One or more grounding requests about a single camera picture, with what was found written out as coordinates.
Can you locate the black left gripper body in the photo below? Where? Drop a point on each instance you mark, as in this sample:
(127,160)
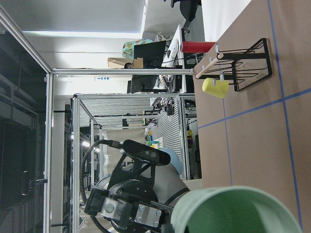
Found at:
(131,207)

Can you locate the pale green cup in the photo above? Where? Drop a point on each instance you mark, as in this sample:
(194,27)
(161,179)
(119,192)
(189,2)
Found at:
(234,209)

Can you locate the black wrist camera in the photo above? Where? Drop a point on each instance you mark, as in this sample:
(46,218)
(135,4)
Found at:
(136,150)

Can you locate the black wire cup rack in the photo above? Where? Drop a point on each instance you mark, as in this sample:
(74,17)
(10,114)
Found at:
(241,67)

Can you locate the yellow cup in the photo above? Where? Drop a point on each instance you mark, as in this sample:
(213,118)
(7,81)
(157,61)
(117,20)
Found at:
(215,87)

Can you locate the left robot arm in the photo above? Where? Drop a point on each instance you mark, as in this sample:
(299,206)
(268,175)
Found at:
(164,180)

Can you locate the red cylinder bottle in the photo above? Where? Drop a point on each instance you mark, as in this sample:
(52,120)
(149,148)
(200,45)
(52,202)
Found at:
(196,47)

